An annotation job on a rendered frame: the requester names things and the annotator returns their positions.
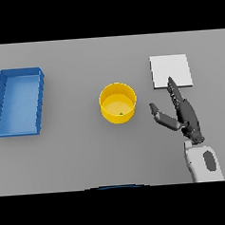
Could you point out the blue tray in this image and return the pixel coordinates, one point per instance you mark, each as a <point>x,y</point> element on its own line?
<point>18,102</point>

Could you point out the flat pale square scale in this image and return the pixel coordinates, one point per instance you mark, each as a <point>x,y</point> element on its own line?
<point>171,71</point>

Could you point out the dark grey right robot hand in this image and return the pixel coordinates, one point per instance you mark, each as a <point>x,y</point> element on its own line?
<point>186,113</point>

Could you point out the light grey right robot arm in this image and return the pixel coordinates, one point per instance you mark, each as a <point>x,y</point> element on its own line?
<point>200,162</point>

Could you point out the yellow bowl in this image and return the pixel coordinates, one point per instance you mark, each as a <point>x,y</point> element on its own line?
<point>118,103</point>

